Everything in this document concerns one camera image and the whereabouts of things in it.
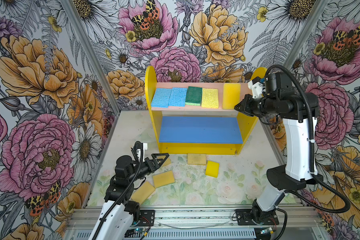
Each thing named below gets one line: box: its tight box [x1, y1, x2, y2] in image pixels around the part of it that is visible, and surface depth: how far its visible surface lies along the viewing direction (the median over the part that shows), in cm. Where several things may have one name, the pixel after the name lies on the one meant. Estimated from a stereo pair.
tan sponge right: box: [187, 153, 207, 165], surface depth 96 cm
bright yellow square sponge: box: [205, 160, 220, 178], surface depth 92 cm
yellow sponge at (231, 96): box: [222, 83, 241, 110], surface depth 66 cm
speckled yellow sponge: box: [201, 88, 219, 109], surface depth 70 cm
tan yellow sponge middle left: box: [152, 170, 175, 188], surface depth 87 cm
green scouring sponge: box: [185, 86, 203, 106], surface depth 71 cm
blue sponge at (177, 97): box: [168, 87, 188, 107], surface depth 71 cm
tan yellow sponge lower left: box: [131, 181, 156, 205], surface depth 83 cm
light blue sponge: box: [151, 88, 172, 108], surface depth 70 cm
